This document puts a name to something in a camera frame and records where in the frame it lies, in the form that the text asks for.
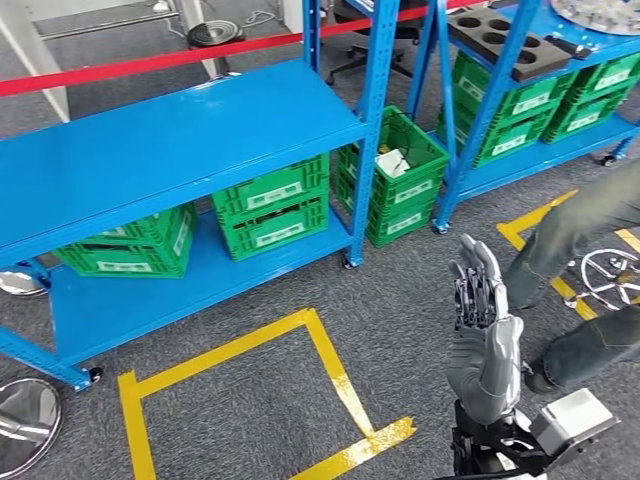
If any person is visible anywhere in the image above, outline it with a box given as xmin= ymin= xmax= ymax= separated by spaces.
xmin=502 ymin=157 xmax=640 ymax=397

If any black foam tray with holes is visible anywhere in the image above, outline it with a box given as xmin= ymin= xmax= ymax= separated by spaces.
xmin=446 ymin=5 xmax=574 ymax=84

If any round metal stanchion base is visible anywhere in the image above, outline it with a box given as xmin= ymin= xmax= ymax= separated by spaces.
xmin=0 ymin=268 xmax=50 ymax=298

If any white boxed item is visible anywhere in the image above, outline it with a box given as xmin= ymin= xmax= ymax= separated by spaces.
xmin=374 ymin=148 xmax=412 ymax=179

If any yellow floor tape square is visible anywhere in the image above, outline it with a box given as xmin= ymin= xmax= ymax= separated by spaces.
xmin=117 ymin=307 xmax=417 ymax=480

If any blue metal shelf rack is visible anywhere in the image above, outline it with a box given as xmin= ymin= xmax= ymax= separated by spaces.
xmin=0 ymin=0 xmax=401 ymax=393
xmin=404 ymin=0 xmax=640 ymax=234

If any black ribbed round base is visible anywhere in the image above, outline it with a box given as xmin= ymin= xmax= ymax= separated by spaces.
xmin=186 ymin=19 xmax=246 ymax=50

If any red barrier belt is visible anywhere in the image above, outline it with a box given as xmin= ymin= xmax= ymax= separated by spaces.
xmin=0 ymin=0 xmax=473 ymax=99

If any chrome stanchion post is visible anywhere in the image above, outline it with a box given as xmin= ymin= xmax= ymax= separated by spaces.
xmin=0 ymin=377 xmax=63 ymax=480

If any green plastic crate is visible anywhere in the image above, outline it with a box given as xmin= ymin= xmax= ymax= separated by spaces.
xmin=211 ymin=153 xmax=331 ymax=223
xmin=542 ymin=89 xmax=629 ymax=145
xmin=219 ymin=197 xmax=331 ymax=264
xmin=54 ymin=201 xmax=199 ymax=280
xmin=334 ymin=104 xmax=451 ymax=213
xmin=435 ymin=105 xmax=558 ymax=168
xmin=452 ymin=51 xmax=578 ymax=127
xmin=570 ymin=52 xmax=640 ymax=101
xmin=334 ymin=192 xmax=437 ymax=250

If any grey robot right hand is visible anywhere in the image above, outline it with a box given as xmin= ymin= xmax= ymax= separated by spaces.
xmin=446 ymin=233 xmax=526 ymax=427

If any black office chair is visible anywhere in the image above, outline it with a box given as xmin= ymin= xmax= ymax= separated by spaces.
xmin=324 ymin=0 xmax=426 ymax=89

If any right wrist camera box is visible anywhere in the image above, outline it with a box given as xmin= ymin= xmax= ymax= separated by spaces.
xmin=530 ymin=388 xmax=622 ymax=469

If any chrome chair base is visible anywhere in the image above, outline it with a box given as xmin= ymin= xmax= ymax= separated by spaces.
xmin=564 ymin=246 xmax=640 ymax=314

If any grey plastic wheel cover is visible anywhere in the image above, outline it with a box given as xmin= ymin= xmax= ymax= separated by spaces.
xmin=549 ymin=0 xmax=640 ymax=38

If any black flat tool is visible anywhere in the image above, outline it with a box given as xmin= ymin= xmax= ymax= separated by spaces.
xmin=543 ymin=34 xmax=597 ymax=62

